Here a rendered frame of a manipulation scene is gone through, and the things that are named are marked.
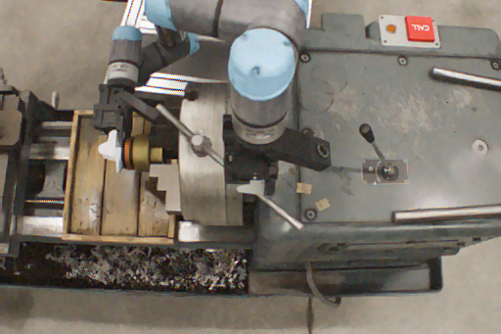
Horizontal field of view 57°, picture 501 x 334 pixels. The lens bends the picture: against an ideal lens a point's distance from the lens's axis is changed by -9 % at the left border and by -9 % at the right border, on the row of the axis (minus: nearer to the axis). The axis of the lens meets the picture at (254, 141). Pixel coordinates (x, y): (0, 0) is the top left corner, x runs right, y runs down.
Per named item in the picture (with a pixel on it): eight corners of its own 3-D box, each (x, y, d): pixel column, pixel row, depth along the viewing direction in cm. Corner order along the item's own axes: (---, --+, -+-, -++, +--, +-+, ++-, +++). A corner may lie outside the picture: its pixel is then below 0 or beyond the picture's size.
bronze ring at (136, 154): (162, 125, 108) (122, 125, 108) (159, 167, 105) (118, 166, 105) (168, 141, 117) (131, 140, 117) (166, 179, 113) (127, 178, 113)
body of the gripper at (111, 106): (100, 138, 115) (105, 92, 119) (134, 138, 116) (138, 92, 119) (90, 127, 108) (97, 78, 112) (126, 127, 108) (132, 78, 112)
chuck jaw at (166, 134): (202, 135, 111) (199, 90, 104) (200, 150, 107) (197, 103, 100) (153, 135, 111) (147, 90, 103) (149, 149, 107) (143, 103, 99)
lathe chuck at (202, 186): (231, 98, 128) (226, 65, 97) (230, 222, 125) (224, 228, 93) (196, 98, 128) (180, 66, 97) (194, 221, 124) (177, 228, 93)
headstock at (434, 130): (455, 93, 140) (518, 24, 104) (475, 255, 125) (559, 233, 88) (255, 88, 140) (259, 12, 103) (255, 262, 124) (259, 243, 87)
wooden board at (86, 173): (181, 114, 137) (179, 108, 133) (176, 245, 125) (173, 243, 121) (78, 115, 136) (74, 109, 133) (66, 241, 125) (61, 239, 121)
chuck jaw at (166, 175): (200, 163, 107) (198, 216, 103) (202, 170, 112) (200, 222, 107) (149, 163, 107) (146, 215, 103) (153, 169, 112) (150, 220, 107)
